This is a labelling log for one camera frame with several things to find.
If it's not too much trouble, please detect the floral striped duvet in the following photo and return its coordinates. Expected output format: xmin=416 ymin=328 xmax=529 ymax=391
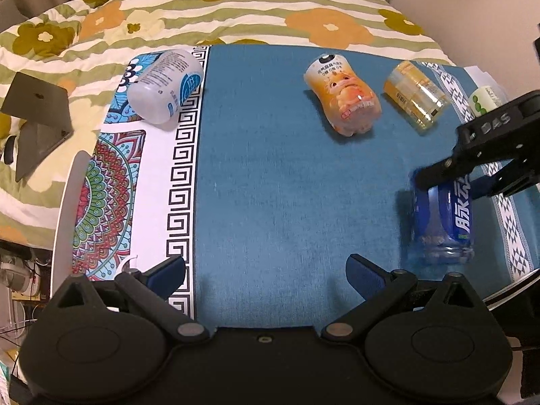
xmin=1 ymin=0 xmax=449 ymax=250

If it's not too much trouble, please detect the orange cartoon cup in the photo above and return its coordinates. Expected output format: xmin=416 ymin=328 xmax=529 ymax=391
xmin=304 ymin=54 xmax=382 ymax=137

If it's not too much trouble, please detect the blue patterned tablecloth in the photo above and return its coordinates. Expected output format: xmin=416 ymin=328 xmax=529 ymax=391
xmin=50 ymin=44 xmax=540 ymax=321

